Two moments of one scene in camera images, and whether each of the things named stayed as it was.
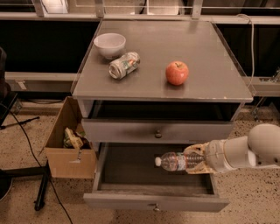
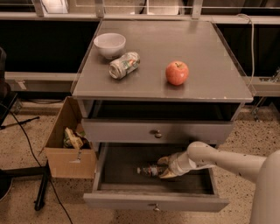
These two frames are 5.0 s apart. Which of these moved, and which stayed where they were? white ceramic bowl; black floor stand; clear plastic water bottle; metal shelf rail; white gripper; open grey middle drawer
Moved: white gripper; clear plastic water bottle
Stayed: white ceramic bowl; black floor stand; metal shelf rail; open grey middle drawer
